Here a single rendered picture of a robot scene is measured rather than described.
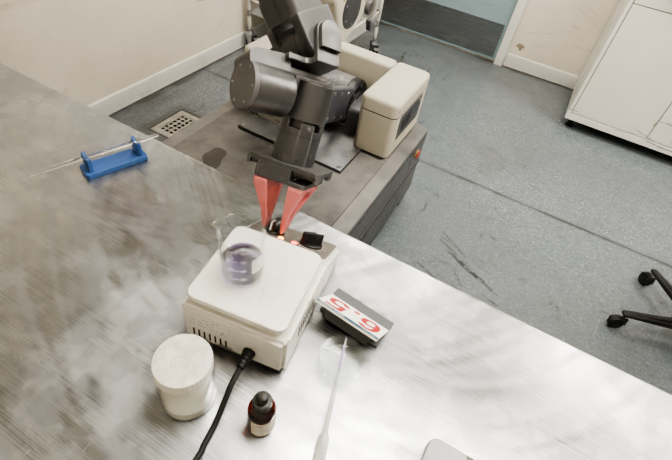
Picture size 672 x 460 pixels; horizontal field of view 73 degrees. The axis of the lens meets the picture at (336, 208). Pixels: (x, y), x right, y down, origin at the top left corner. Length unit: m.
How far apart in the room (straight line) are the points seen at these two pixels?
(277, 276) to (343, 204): 0.82
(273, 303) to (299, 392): 0.11
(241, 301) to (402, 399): 0.22
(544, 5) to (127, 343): 3.06
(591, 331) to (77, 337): 1.60
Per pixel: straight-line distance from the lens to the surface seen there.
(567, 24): 3.33
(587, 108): 2.86
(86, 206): 0.78
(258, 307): 0.51
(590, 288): 1.99
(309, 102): 0.57
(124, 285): 0.66
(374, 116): 1.46
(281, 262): 0.55
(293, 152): 0.58
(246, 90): 0.53
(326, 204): 1.32
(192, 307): 0.54
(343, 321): 0.59
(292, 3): 0.59
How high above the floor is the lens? 1.26
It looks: 43 degrees down
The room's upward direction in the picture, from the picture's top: 10 degrees clockwise
